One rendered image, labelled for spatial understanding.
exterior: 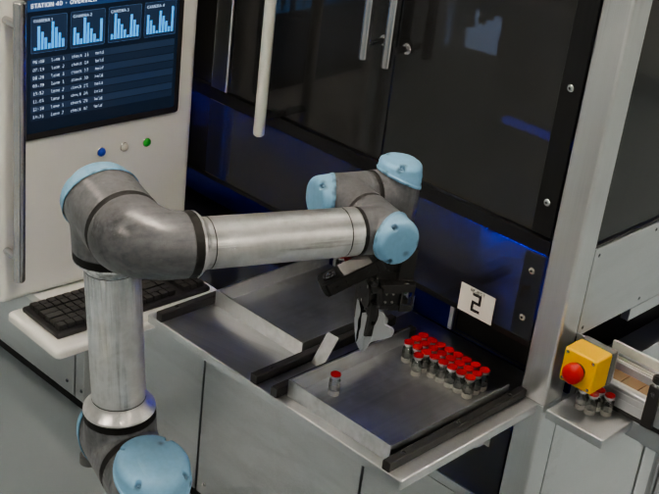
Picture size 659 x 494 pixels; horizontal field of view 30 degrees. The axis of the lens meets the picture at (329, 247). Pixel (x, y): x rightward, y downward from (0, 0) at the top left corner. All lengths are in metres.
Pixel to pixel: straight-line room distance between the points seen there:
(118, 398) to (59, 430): 1.80
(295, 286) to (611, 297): 0.69
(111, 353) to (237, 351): 0.59
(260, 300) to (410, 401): 0.45
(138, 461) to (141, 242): 0.38
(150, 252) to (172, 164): 1.18
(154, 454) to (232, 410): 1.21
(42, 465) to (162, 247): 1.98
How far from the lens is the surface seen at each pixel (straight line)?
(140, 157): 2.79
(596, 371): 2.32
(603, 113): 2.17
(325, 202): 1.92
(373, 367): 2.44
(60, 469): 3.58
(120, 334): 1.88
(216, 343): 2.46
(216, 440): 3.21
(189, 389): 3.23
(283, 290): 2.67
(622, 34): 2.13
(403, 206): 2.00
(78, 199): 1.78
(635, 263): 2.49
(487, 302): 2.42
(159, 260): 1.68
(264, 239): 1.74
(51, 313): 2.65
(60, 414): 3.80
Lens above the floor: 2.14
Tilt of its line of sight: 26 degrees down
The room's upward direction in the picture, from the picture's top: 7 degrees clockwise
